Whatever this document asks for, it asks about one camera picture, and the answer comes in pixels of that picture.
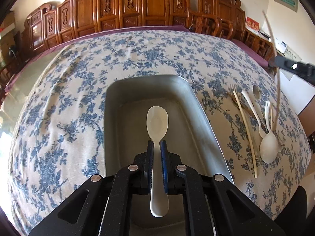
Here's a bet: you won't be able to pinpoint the large white plastic spoon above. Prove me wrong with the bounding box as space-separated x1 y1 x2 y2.
146 106 169 218

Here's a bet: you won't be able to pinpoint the dark wooden chopstick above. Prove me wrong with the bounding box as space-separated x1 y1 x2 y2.
262 10 281 131

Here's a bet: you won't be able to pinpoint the steel fork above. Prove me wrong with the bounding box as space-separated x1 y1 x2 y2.
227 84 259 119

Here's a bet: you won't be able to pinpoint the white plastic fork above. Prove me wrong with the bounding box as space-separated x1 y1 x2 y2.
241 90 266 138

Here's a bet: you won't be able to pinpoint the light bamboo chopstick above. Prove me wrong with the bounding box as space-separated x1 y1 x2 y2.
233 90 257 178

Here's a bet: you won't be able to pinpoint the grey metal rectangular tray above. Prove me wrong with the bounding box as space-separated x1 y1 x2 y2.
100 75 233 235

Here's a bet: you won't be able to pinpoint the white device on side table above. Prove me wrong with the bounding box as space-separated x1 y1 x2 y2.
275 38 302 62

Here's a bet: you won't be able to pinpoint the purple armchair cushion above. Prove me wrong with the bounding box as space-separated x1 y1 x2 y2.
231 39 269 68

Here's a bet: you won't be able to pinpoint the red calendar card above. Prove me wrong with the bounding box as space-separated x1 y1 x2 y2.
245 16 260 34

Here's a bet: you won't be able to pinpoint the blue floral tablecloth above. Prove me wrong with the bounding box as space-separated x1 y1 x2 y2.
6 30 311 235

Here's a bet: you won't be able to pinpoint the carved wooden armchair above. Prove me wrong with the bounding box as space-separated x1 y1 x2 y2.
186 0 273 62

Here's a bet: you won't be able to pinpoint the carved wooden sofa bench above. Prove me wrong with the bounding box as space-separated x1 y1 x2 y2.
21 0 222 58

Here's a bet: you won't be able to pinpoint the stacked cardboard boxes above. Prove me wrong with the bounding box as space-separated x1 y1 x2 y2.
1 11 17 67

